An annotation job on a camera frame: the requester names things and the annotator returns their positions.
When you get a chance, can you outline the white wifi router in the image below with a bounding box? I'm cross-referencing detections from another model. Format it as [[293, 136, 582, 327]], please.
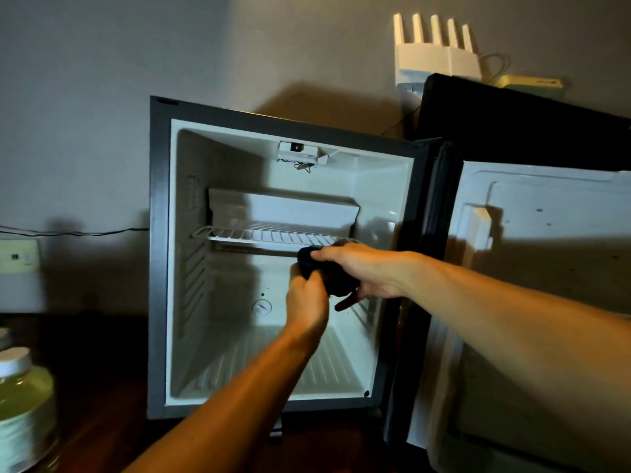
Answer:
[[393, 13, 483, 91]]

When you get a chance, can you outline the white wall socket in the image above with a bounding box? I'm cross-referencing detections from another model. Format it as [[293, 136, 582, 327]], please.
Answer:
[[0, 238, 41, 274]]

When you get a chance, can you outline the black mini fridge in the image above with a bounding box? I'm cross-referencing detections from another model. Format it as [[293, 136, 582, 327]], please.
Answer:
[[147, 96, 442, 421]]

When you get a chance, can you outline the mini fridge door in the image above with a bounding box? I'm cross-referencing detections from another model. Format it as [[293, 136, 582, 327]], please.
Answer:
[[385, 74, 631, 473]]

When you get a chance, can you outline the yellow flat box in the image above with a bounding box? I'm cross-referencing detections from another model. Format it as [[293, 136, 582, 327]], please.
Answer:
[[494, 74, 564, 90]]

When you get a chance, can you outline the clear bottle with white cap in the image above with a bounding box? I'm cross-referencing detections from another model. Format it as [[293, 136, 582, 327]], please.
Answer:
[[0, 347, 60, 473]]

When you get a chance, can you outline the black bottle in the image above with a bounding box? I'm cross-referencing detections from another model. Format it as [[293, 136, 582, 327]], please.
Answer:
[[297, 246, 362, 297]]

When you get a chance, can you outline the white wire fridge shelf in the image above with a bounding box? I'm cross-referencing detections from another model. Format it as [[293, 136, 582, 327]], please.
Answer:
[[192, 222, 346, 252]]

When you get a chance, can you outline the person's left hand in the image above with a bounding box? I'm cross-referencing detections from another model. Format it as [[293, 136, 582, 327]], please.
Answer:
[[285, 264, 330, 343]]

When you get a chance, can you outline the black cable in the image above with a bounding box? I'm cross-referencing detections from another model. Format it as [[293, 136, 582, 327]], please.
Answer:
[[0, 226, 150, 238]]

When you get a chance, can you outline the person's right forearm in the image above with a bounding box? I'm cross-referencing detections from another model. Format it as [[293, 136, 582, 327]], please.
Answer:
[[400, 252, 631, 473]]

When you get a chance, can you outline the person's right hand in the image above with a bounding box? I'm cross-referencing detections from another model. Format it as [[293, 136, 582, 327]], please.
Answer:
[[311, 242, 420, 312]]

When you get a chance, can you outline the fridge light unit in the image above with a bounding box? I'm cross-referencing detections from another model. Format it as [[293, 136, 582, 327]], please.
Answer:
[[276, 141, 330, 167]]

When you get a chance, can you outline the person's left forearm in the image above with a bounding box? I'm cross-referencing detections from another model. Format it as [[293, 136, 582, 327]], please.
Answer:
[[123, 324, 322, 473]]

